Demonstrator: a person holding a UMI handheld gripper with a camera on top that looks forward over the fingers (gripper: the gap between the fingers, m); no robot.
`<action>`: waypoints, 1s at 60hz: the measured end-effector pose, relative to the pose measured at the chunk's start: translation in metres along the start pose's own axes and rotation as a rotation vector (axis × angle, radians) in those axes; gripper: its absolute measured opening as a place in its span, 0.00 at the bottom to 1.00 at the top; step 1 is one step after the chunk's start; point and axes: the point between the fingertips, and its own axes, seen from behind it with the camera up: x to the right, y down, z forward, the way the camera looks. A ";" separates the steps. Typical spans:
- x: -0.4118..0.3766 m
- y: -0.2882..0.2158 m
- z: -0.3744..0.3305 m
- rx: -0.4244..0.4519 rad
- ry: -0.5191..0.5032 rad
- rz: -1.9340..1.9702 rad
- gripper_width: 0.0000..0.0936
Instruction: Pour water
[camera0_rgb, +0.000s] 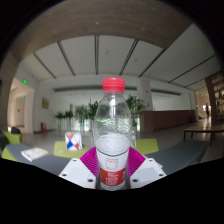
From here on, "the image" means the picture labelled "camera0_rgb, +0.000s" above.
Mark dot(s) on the long wooden bench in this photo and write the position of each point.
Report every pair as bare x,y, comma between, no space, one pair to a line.
205,128

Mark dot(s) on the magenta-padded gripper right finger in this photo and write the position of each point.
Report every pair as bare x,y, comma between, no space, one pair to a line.
146,173

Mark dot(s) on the green exit sign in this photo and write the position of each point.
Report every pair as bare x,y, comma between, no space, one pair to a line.
24,81

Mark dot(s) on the framed wall picture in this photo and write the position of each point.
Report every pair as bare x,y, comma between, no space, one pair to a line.
45,103

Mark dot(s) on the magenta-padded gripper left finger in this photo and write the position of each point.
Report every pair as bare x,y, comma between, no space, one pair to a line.
78,173

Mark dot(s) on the brown wooden reception counter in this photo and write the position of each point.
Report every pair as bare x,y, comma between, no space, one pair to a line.
166,120

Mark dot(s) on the potted green plants group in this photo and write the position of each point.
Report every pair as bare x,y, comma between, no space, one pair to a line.
83,113

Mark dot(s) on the red fire extinguisher box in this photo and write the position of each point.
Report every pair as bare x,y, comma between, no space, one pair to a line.
42,127

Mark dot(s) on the person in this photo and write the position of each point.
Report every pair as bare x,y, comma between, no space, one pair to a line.
207,110

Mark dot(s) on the white open magazine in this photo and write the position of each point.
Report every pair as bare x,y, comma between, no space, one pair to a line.
34,153

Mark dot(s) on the red blue white tissue box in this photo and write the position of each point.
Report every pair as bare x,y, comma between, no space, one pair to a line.
73,141

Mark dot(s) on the wooden shelf unit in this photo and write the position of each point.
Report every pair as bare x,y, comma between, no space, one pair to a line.
218,93

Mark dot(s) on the clear red-capped water bottle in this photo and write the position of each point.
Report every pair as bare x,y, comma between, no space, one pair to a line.
112,146

